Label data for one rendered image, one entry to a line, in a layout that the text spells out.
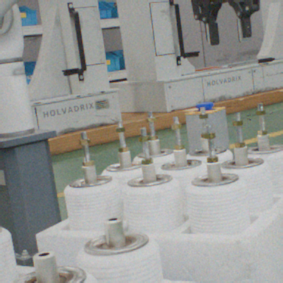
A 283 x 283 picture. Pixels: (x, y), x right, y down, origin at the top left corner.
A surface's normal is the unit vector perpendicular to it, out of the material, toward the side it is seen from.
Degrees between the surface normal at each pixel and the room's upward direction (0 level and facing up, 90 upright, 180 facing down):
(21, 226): 90
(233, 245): 90
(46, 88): 90
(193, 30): 90
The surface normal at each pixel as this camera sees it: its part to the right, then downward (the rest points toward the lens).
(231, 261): -0.44, 0.22
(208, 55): -0.74, 0.22
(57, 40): 0.66, 0.06
